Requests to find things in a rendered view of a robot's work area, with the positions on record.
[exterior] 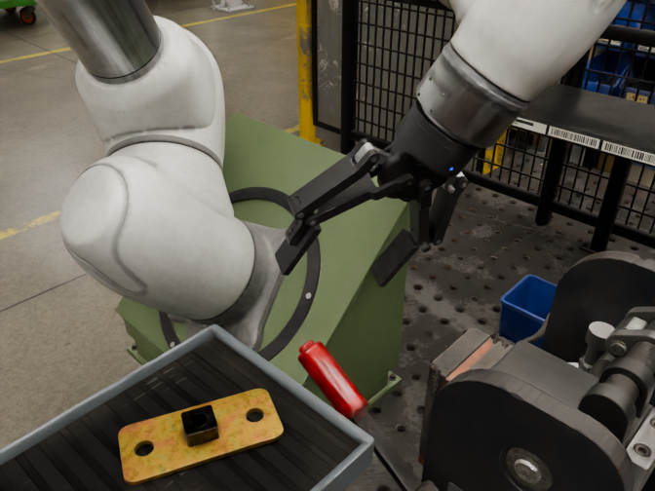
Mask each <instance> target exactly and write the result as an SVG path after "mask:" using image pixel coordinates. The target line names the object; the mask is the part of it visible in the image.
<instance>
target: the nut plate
mask: <svg viewBox="0 0 655 491"><path fill-rule="evenodd" d="M252 412H260V413H262V414H263V418H262V419H261V420H260V421H258V422H250V421H248V420H247V416H248V415H249V414H250V413H252ZM283 433H284V429H283V425H282V423H281V421H280V418H279V416H278V414H277V411H276V409H275V407H274V404H273V402H272V400H271V397H270V396H269V394H268V392H267V391H266V390H264V389H254V390H250V391H247V392H243V393H240V394H236V395H233V396H230V397H224V398H221V399H217V400H214V401H210V402H207V403H203V404H200V405H196V406H193V407H189V408H186V409H182V410H179V411H176V412H173V413H169V414H166V415H162V416H159V417H155V418H152V419H148V420H145V421H141V422H138V423H134V424H131V425H127V426H126V427H124V428H123V429H122V430H121V431H120V432H119V433H118V440H119V447H120V454H121V462H122V469H123V476H124V479H125V481H126V483H128V484H129V485H139V484H141V483H144V482H147V481H151V480H154V479H157V478H160V477H163V476H166V475H170V474H173V473H176V472H181V471H184V470H187V469H191V468H194V467H197V466H200V465H203V464H205V463H208V462H212V461H215V460H218V459H221V458H224V457H227V456H231V455H234V454H237V453H240V452H243V451H246V450H249V449H253V448H255V447H258V446H261V445H264V444H267V443H270V442H274V441H277V440H279V439H280V438H281V437H282V436H283ZM143 444H151V445H153V446H154V449H153V451H152V452H151V453H150V454H148V455H146V456H137V455H136V454H135V452H136V450H137V449H138V448H139V446H141V445H143Z"/></svg>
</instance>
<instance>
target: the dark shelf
mask: <svg viewBox="0 0 655 491"><path fill-rule="evenodd" d="M510 127H512V128H515V129H519V130H522V131H526V132H532V133H535V134H539V135H542V136H546V137H548V138H552V139H555V140H559V141H563V142H566V143H570V144H574V145H577V146H581V147H585V148H588V149H592V150H595V151H598V152H601V153H605V154H608V155H611V156H615V157H618V158H621V159H625V160H628V161H631V162H635V163H638V164H641V165H645V166H648V167H651V168H654V169H655V105H651V104H646V103H642V102H637V101H633V100H629V99H624V98H621V97H617V96H612V95H608V94H600V93H596V92H591V91H587V90H583V89H578V88H574V87H570V86H566V85H562V84H558V83H555V84H553V85H551V86H550V87H548V88H546V89H545V90H544V91H542V92H541V93H540V94H539V95H538V96H536V97H535V98H534V99H533V100H532V101H531V102H530V103H529V104H528V107H527V108H526V109H525V110H524V112H523V113H520V115H519V116H518V117H517V119H516V120H515V121H514V123H513V124H512V125H511V126H510Z"/></svg>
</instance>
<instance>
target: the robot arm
mask: <svg viewBox="0 0 655 491"><path fill-rule="evenodd" d="M34 1H35V2H36V4H37V5H38V6H39V8H40V9H41V10H42V12H43V13H44V14H45V16H46V17H47V18H48V20H49V21H50V22H51V24H52V25H53V26H54V28H55V29H56V30H57V32H58V33H59V34H60V36H61V37H62V38H63V40H64V41H65V42H66V44H67V45H68V46H69V48H70V49H71V50H72V52H73V53H74V54H75V56H77V57H78V62H77V66H76V73H75V80H76V86H77V89H78V91H79V93H80V95H81V97H82V98H83V100H84V102H85V104H86V106H87V108H88V110H89V112H90V114H91V117H92V119H93V121H94V124H95V126H96V130H97V133H98V136H99V138H100V139H101V141H103V142H104V158H103V159H101V160H99V161H97V162H95V163H93V164H92V165H90V166H88V167H87V168H86V169H84V170H83V171H82V172H81V173H80V174H79V175H78V177H77V178H76V179H75V181H74V182H73V184H72V185H71V187H70V188H69V190H68V191H67V193H66V195H65V197H64V200H63V203H62V206H61V210H60V218H59V222H60V231H61V237H62V241H63V243H64V246H65V248H66V249H67V251H68V252H69V254H70V255H71V256H72V258H73V259H74V260H75V261H76V262H77V264H78V265H79V266H80V267H81V268H82V269H83V270H84V271H85V272H86V273H88V274H89V275H90V276H91V277H92V278H94V279H95V280H96V281H98V282H99V283H101V284H102V285H104V286H105V287H107V288H109V289H110V290H112V291H114V292H116V293H118V294H120V295H122V296H124V297H126V298H128V299H131V300H133V301H134V302H137V303H140V304H142V305H145V306H147V307H150V308H153V309H156V310H159V311H162V312H165V313H168V316H169V318H170V319H171V320H172V321H176V322H187V323H189V324H188V328H187V333H186V337H185V340H187V339H188V338H190V337H192V336H193V335H195V334H197V333H198V332H200V331H202V330H204V329H205V328H207V327H209V326H210V325H212V324H217V325H219V326H220V327H222V328H223V329H224V330H226V331H227V332H228V333H230V334H231V335H233V336H234V337H235V338H237V339H238V340H239V341H241V342H242V343H244V344H245V345H246V346H248V347H249V348H251V349H252V350H253V351H255V352H256V351H257V350H258V349H259V348H260V346H261V344H262V339H263V331H264V326H265V324H266V322H267V319H268V316H269V314H270V311H271V309H272V306H273V304H274V301H275V299H276V296H277V294H278V291H279V289H280V286H281V284H282V281H283V279H284V276H288V275H289V274H290V272H291V271H292V270H293V268H294V267H295V266H296V264H297V263H298V262H299V260H300V259H301V257H302V256H303V255H304V253H305V252H306V251H307V249H308V248H309V247H310V245H311V244H312V243H313V242H314V241H315V239H316V238H317V237H318V235H319V234H320V233H321V231H322V229H321V226H320V223H322V222H325V221H327V220H329V219H331V218H333V217H335V216H336V215H338V214H340V213H342V212H344V211H346V210H349V209H351V208H354V207H356V206H358V205H360V204H362V203H364V202H366V201H368V200H375V201H377V200H380V199H382V198H384V197H387V198H391V199H401V200H402V201H404V202H407V203H409V218H410V232H409V231H408V229H406V228H403V230H402V231H401V232H400V233H399V235H398V236H397V237H396V238H395V239H394V240H393V241H392V242H391V243H390V244H389V246H388V247H387V248H386V249H385V250H384V252H383V253H382V254H381V255H380V256H379V257H378V259H377V260H376V261H375V262H374V263H373V265H372V266H371V267H370V270H371V272H372V273H373V275H374V277H375V279H376V281H377V283H378V285H379V286H381V287H385V285H386V284H387V283H388V282H389V281H390V280H391V279H393V277H394V276H395V275H396V274H397V273H398V272H399V271H400V269H401V268H402V267H403V266H404V264H405V263H406V262H407V261H408V260H409V259H410V258H411V257H412V255H413V254H414V253H415V252H416V251H417V250H418V249H419V248H420V249H421V250H422V251H423V252H427V251H429V250H430V249H431V248H432V247H431V245H430V244H429V243H433V245H434V246H437V245H439V244H441V243H442V242H443V238H444V235H445V232H446V230H447V227H448V224H449V222H450V219H451V216H452V215H453V212H454V209H455V206H456V204H457V201H458V198H459V197H460V195H461V194H462V193H463V191H464V190H465V189H466V187H467V186H468V184H469V181H468V180H467V178H466V177H465V175H464V174H463V173H462V170H463V169H464V168H465V167H466V166H467V165H468V163H469V162H470V161H471V160H472V159H473V158H474V156H475V155H476V154H477V153H478V152H479V151H480V149H481V148H488V147H491V146H493V145H494V144H495V143H496V141H497V140H498V139H499V138H500V137H501V136H502V134H503V133H504V132H505V131H506V130H507V129H508V128H509V126H511V125H512V124H513V123H514V121H515V120H516V119H517V117H518V116H519V115H520V113H523V112H524V110H525V109H526V108H527V107H528V104H529V103H530V102H531V101H532V100H533V99H534V98H535V97H536V96H538V95H539V94H540V93H541V92H542V91H544V90H545V89H546V88H547V87H549V86H550V85H552V84H553V83H554V82H556V81H557V80H559V79H560V78H561V77H562V76H563V75H564V74H565V73H566V72H567V71H568V70H569V69H570V68H571V67H573V66H574V65H575V64H576V63H577V62H578V60H579V59H580V58H581V57H582V56H583V55H584V54H585V53H586V52H587V51H588V49H589V48H590V47H591V46H592V45H593V44H594V43H595V42H596V40H597V39H598V38H599V37H600V35H601V34H602V33H603V32H604V30H605V29H606V28H607V26H608V25H609V24H610V23H611V22H612V21H613V20H614V18H615V17H616V16H617V14H618V13H619V12H620V10H621V9H622V7H623V6H624V4H625V3H626V1H627V0H439V1H440V2H442V3H443V4H444V5H445V6H446V7H448V8H449V9H450V10H452V11H453V12H454V14H455V17H456V21H457V23H458V25H459V26H458V28H457V30H456V32H455V33H454V35H453V36H452V38H451V40H450V41H449V43H448V44H446V45H445V46H444V48H443V50H442V53H441V54H440V55H439V57H438V58H437V60H436V61H435V62H434V64H433V65H432V67H431V68H430V69H429V71H428V72H427V73H426V75H425V76H424V78H423V79H422V80H421V82H420V83H419V85H418V86H417V88H416V95H417V98H418V99H417V100H416V101H415V102H414V103H413V105H412V106H411V108H410V109H409V110H408V112H407V113H406V114H405V116H404V117H403V119H402V120H401V122H400V123H399V124H398V126H397V129H396V134H395V138H394V141H393V142H392V143H391V144H390V145H389V146H388V147H386V148H385V149H383V150H381V149H379V148H377V147H375V146H373V145H372V143H371V141H370V140H369V138H367V137H365V138H362V139H361V140H360V141H359V142H358V143H357V145H356V146H355V147H354V148H353V149H352V151H351V152H350V153H349V154H348V155H346V156H345V157H344V158H342V159H341V160H339V161H338V162H337V163H335V164H334V165H332V166H331V167H329V168H328V169H327V170H325V171H323V172H322V173H321V174H319V175H318V176H316V177H315V178H314V179H312V180H311V181H309V182H308V183H306V184H305V185H304V186H302V187H301V188H299V189H298V190H297V191H295V192H294V193H292V194H291V195H289V197H288V202H289V206H290V208H291V210H292V213H293V215H294V217H295V219H294V220H293V221H292V223H291V224H290V226H289V227H288V228H285V229H274V228H270V227H266V226H262V225H258V224H255V223H251V222H247V221H244V220H240V219H237V218H236V217H234V210H233V208H232V205H231V202H230V198H229V195H228V192H227V189H226V185H225V182H224V178H223V175H222V168H223V159H224V148H225V104H224V92H223V85H222V79H221V74H220V71H219V68H218V66H217V63H216V61H215V59H214V58H213V56H212V53H211V52H210V51H209V49H208V48H207V47H206V45H205V44H204V43H203V42H202V41H201V40H200V39H199V38H198V37H196V36H195V35H194V34H193V33H191V32H190V31H188V30H186V29H184V28H182V27H180V26H179V25H178V24H176V23H175V22H173V21H171V20H169V19H164V18H162V17H158V16H153V15H152V14H151V12H150V10H149V8H148V6H147V5H146V3H145V1H144V0H34ZM375 176H377V183H378V185H379V187H376V186H375V184H374V182H373V181H372V178H373V177H375ZM437 188H438V189H437ZM435 189H437V192H436V195H435V199H434V201H433V204H432V193H433V190H435ZM429 208H431V210H430V213H429ZM316 209H317V210H318V211H317V212H316V213H315V212H314V211H315V210H316ZM410 233H411V234H410Z"/></svg>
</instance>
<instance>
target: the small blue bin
mask: <svg viewBox="0 0 655 491"><path fill-rule="evenodd" d="M556 288H557V285H555V284H553V283H550V282H547V281H545V280H543V279H541V278H538V277H536V276H533V275H527V276H525V277H524V278H523V279H522V280H521V281H519V282H518V283H517V284H516V285H515V286H514V287H512V288H511V289H510V290H509V291H508V292H507V293H505V294H504V295H503V296H502V297H501V301H500V303H501V305H502V307H501V314H500V322H499V328H498V329H499V336H502V337H504V338H505V339H507V340H511V341H513V342H514V343H515V344H517V343H518V342H519V341H520V340H523V339H525V338H527V337H530V336H532V335H534V334H535V333H536V332H537V331H538V330H539V329H540V328H541V326H542V325H543V323H544V320H545V318H546V316H548V314H549V313H550V311H551V307H552V304H553V300H554V296H555V292H556ZM543 337H544V336H543ZM543 337H542V338H541V339H540V340H538V341H537V342H535V343H532V345H534V346H536V347H537V348H539V349H541V344H542V342H543Z"/></svg>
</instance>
